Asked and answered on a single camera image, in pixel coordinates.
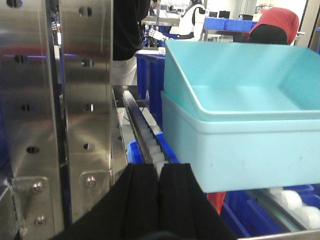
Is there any blue bin behind cyan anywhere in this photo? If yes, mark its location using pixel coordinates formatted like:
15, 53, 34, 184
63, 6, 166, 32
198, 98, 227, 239
135, 53, 165, 128

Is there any blue bins lower shelf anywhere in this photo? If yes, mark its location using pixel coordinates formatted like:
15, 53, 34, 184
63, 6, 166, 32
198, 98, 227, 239
221, 184, 320, 238

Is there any white roller track lower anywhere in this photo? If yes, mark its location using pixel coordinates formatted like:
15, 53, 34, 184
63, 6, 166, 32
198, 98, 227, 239
267, 187, 320, 229

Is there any person in black shirt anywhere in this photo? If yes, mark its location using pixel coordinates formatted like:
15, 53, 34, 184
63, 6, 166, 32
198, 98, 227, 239
111, 0, 150, 85

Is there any white roller conveyor track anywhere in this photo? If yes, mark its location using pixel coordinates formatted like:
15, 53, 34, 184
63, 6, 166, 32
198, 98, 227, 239
112, 85, 172, 175

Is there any stainless steel upright post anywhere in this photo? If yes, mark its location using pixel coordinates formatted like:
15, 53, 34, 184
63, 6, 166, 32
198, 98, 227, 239
0, 0, 113, 240

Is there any light cyan plastic bin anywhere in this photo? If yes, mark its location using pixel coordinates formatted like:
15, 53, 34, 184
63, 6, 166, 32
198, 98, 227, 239
161, 93, 320, 193

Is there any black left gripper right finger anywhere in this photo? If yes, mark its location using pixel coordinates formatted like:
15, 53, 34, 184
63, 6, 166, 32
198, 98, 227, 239
158, 163, 236, 240

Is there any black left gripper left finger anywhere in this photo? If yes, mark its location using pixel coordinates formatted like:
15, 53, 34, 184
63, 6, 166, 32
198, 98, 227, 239
54, 164, 159, 240

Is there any blue crates far table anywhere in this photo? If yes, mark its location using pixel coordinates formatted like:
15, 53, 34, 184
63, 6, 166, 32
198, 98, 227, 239
203, 17, 257, 32

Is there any person in red hood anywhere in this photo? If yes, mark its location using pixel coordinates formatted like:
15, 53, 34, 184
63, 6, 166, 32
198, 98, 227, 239
247, 7, 300, 45

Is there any white humanoid robot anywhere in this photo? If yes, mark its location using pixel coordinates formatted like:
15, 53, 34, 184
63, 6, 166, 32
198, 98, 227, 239
148, 0, 206, 42

